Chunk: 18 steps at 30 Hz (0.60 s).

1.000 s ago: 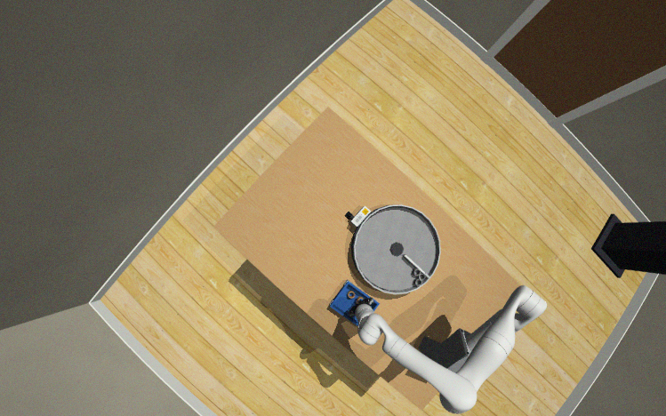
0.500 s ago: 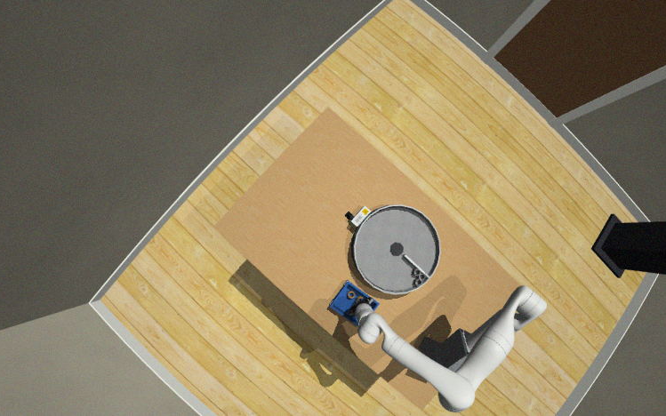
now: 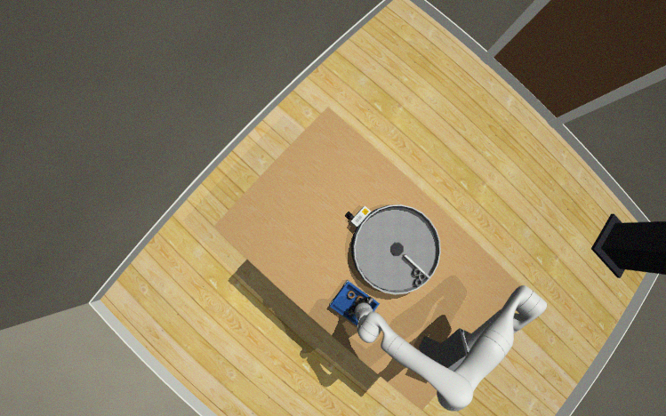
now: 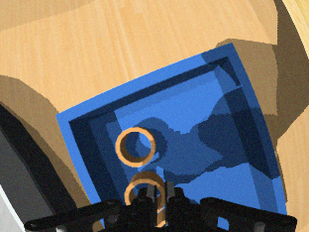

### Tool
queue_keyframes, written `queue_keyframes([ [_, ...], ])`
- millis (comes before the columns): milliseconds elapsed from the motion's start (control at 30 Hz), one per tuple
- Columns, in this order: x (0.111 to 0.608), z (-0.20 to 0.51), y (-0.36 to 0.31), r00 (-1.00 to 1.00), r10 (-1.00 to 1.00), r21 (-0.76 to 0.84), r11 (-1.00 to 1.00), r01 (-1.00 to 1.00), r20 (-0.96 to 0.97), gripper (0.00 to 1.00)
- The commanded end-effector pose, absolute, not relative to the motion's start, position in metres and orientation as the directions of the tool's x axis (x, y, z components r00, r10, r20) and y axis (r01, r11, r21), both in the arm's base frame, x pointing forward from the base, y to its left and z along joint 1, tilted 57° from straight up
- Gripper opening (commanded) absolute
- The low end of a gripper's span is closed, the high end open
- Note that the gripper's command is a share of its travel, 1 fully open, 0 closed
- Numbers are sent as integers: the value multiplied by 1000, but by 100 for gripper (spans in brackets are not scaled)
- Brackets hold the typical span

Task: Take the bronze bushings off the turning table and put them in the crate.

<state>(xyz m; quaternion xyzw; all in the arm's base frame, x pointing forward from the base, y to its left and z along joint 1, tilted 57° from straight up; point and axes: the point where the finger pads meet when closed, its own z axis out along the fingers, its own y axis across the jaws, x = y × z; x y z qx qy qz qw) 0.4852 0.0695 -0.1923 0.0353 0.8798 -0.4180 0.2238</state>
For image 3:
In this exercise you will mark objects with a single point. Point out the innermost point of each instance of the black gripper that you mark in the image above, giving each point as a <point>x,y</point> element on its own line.
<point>367,300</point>

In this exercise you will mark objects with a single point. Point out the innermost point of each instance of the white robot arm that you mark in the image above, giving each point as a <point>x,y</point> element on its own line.
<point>493,340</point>

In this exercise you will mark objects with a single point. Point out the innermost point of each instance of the blue crate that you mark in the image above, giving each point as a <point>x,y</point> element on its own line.
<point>343,301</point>

